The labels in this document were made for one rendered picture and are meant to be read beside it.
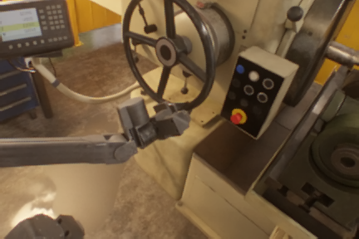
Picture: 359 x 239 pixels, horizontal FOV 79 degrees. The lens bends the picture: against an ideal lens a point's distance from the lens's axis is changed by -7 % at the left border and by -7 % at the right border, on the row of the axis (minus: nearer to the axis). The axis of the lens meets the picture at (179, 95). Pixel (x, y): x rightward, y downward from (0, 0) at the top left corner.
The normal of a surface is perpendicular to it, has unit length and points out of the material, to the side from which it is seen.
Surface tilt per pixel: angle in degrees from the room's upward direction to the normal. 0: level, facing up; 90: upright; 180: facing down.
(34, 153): 58
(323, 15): 54
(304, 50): 77
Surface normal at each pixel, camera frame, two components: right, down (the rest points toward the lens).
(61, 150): 0.46, 0.11
